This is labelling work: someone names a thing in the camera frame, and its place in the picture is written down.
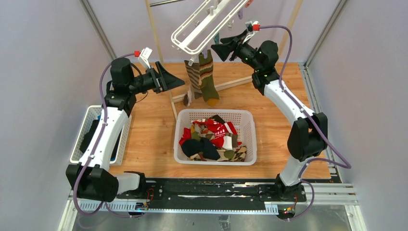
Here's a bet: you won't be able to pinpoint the olive green striped sock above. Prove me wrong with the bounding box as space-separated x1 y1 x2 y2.
199 50 219 106

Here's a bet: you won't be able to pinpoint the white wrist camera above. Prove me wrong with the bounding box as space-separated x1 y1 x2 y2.
138 47 153 70
243 20 260 43

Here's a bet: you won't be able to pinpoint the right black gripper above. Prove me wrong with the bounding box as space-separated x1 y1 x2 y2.
212 30 262 72

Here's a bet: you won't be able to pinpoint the white laundry basket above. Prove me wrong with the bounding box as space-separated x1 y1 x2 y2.
174 109 257 166
70 105 132 166

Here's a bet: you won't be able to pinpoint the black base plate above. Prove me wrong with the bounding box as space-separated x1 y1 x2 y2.
116 178 307 211

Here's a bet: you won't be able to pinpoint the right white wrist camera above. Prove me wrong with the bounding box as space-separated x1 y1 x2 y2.
243 20 260 43

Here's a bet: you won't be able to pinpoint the white left laundry basket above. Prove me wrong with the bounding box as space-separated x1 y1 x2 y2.
70 105 132 166

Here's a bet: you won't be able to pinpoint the brown striped sock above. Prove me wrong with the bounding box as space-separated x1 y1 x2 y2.
183 60 202 106

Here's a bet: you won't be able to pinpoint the wooden clothes rack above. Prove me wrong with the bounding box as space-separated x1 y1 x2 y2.
145 0 303 119

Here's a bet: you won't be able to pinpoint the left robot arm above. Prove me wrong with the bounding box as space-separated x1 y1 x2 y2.
65 57 185 202

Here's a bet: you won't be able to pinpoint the white centre laundry basket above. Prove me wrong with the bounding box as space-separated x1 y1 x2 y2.
174 109 257 166

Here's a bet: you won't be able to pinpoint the white hanger clip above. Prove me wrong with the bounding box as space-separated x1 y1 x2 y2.
227 20 234 30
188 54 198 66

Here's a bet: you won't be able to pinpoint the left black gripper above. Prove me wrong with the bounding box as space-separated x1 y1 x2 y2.
128 62 185 95

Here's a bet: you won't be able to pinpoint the teal hanger clip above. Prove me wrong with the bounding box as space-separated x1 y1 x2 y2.
213 33 220 45

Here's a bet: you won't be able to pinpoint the pile of colourful socks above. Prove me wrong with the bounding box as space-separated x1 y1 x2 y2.
176 115 247 162

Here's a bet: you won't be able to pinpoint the orange hanger clip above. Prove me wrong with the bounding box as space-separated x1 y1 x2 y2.
244 0 254 8

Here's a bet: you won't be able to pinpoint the dark clothes in left basket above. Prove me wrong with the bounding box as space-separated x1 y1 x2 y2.
79 116 122 161

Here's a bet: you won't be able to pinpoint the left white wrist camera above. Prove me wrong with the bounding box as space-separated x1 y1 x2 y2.
138 47 153 70

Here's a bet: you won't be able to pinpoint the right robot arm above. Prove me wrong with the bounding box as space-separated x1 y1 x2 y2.
211 31 328 201

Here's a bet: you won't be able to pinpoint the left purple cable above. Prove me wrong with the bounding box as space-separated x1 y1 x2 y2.
73 50 144 219

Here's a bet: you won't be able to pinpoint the white plastic clip hanger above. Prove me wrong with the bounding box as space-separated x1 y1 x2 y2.
170 0 247 56

